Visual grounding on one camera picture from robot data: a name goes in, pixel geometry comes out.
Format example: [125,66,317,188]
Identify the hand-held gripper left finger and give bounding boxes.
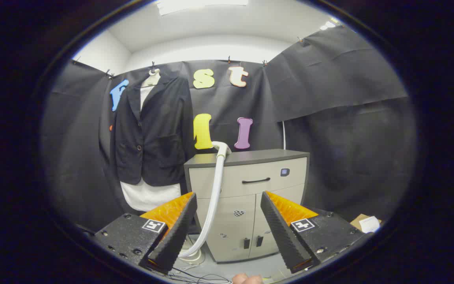
[93,192,198,275]

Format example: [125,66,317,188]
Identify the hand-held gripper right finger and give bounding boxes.
[260,191,373,274]

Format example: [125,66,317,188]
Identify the white undershirt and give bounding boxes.
[120,85,182,212]

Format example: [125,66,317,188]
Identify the white garment steamer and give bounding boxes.
[178,141,232,265]

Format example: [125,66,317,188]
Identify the black jacket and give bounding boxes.
[110,75,195,187]

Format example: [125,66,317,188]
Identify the white clothes hanger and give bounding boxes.
[140,69,161,88]

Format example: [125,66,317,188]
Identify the grey cabinet with dark top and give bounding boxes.
[184,149,310,263]

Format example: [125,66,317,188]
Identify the cardboard box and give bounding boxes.
[350,214,382,234]

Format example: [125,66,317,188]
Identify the black backdrop cloth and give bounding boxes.
[40,26,417,233]

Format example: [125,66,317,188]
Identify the ceiling light panel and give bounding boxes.
[155,0,248,16]

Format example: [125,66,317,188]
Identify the black floor cables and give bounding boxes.
[148,266,231,284]

